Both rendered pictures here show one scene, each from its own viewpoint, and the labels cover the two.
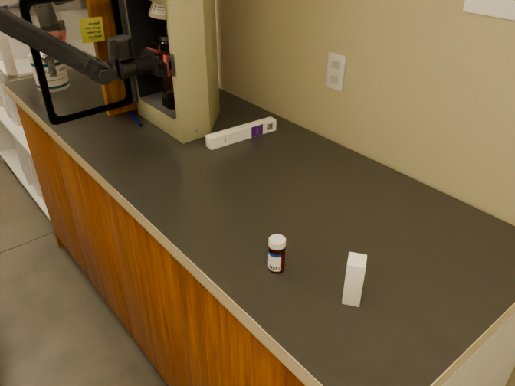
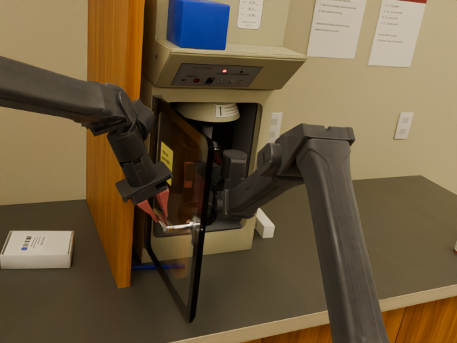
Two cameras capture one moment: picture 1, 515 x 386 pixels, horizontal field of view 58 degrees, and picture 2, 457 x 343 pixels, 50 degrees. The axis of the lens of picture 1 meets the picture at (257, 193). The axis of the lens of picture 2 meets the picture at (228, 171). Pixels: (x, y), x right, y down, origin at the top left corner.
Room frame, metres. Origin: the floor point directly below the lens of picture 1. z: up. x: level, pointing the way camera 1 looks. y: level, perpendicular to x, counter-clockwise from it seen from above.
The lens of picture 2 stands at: (1.20, 1.45, 1.66)
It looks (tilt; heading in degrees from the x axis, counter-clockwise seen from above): 22 degrees down; 283
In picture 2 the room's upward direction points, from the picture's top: 7 degrees clockwise
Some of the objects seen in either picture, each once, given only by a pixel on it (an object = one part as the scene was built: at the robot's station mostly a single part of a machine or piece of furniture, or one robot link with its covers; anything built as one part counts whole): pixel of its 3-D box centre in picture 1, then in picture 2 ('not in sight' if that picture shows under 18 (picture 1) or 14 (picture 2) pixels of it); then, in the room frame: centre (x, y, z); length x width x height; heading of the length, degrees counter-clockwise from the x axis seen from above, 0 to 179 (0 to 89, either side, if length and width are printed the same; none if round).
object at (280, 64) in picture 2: not in sight; (230, 70); (1.47, 0.39, 1.46); 0.32 x 0.11 x 0.10; 39
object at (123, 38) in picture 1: (113, 57); (232, 182); (1.42, 0.44, 1.22); 0.12 x 0.09 x 0.11; 117
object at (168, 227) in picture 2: not in sight; (171, 220); (1.49, 0.65, 1.20); 0.10 x 0.05 x 0.03; 131
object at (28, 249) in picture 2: not in sight; (39, 248); (1.88, 0.53, 0.96); 0.16 x 0.12 x 0.04; 28
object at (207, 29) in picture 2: not in sight; (196, 23); (1.54, 0.45, 1.56); 0.10 x 0.10 x 0.09; 39
